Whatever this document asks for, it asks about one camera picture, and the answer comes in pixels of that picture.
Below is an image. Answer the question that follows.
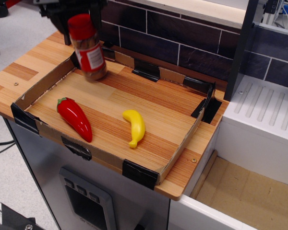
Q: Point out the yellow toy banana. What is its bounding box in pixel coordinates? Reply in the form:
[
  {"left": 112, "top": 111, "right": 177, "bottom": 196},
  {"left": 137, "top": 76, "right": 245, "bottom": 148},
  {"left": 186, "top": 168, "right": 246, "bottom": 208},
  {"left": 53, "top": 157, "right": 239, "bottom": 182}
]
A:
[{"left": 122, "top": 110, "right": 145, "bottom": 149}]

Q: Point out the black vertical post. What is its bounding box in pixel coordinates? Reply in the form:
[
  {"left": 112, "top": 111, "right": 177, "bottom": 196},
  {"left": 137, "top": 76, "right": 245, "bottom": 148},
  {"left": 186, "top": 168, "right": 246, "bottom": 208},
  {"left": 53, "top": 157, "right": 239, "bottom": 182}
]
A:
[{"left": 224, "top": 0, "right": 258, "bottom": 101}]

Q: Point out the red-capped spice bottle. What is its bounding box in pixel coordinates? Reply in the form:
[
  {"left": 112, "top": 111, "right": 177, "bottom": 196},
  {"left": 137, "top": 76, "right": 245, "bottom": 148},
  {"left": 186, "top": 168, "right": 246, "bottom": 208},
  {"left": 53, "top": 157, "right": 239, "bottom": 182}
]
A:
[{"left": 68, "top": 13, "right": 108, "bottom": 81}]

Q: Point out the cardboard fence with black tape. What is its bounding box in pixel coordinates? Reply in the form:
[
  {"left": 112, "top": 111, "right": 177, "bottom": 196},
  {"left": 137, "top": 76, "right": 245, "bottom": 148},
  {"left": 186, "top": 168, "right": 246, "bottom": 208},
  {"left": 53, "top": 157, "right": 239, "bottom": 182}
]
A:
[{"left": 11, "top": 56, "right": 228, "bottom": 197}]

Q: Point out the black cable on floor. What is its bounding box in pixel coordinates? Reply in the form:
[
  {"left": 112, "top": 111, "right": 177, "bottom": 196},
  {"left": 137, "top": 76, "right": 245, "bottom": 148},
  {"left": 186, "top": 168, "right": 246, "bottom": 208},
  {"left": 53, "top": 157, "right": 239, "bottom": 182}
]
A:
[{"left": 0, "top": 140, "right": 16, "bottom": 158}]

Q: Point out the grey dishwasher control panel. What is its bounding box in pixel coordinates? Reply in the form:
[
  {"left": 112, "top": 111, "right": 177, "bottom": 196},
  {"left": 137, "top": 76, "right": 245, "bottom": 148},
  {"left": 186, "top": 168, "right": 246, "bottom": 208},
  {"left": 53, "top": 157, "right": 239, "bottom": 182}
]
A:
[{"left": 59, "top": 168, "right": 117, "bottom": 230}]

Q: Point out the white sink drainboard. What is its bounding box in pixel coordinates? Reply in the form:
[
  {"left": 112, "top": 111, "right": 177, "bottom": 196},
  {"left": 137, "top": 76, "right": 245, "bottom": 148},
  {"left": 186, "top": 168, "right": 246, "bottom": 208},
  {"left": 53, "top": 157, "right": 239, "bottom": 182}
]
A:
[{"left": 216, "top": 76, "right": 288, "bottom": 184}]

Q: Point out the red toy chili pepper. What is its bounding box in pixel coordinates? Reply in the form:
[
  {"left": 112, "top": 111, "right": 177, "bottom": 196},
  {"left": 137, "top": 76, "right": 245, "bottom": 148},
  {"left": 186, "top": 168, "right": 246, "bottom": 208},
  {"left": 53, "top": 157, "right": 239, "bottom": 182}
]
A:
[{"left": 57, "top": 97, "right": 93, "bottom": 142}]

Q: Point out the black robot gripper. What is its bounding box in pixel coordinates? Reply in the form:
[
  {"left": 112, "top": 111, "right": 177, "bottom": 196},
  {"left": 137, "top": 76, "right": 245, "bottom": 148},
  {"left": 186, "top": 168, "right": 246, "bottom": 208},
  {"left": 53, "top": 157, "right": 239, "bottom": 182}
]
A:
[{"left": 33, "top": 0, "right": 108, "bottom": 46}]

